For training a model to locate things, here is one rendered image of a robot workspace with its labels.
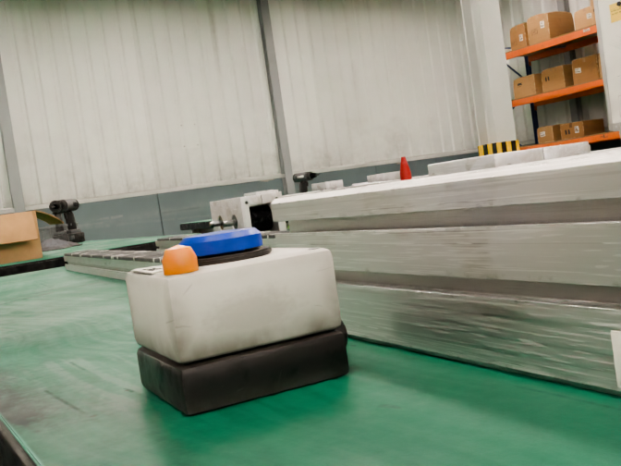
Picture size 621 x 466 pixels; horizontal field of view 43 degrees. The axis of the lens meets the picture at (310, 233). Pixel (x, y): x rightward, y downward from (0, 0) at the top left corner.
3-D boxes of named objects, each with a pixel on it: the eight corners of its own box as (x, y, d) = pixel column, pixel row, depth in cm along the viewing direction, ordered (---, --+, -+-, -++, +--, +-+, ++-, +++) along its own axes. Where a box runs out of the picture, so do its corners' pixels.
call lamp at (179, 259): (160, 275, 34) (155, 247, 34) (192, 268, 35) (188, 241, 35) (169, 275, 33) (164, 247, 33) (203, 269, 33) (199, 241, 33)
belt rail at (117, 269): (66, 270, 158) (63, 255, 158) (85, 266, 160) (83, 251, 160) (227, 299, 72) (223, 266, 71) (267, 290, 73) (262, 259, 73)
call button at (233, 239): (173, 277, 39) (167, 238, 39) (248, 263, 40) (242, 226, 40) (198, 280, 35) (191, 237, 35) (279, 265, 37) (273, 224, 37)
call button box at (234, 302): (140, 387, 40) (121, 265, 40) (310, 347, 44) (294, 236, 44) (187, 418, 33) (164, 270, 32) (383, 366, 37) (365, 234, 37)
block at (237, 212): (216, 248, 158) (209, 202, 157) (267, 239, 163) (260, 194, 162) (235, 248, 149) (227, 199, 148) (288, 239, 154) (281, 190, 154)
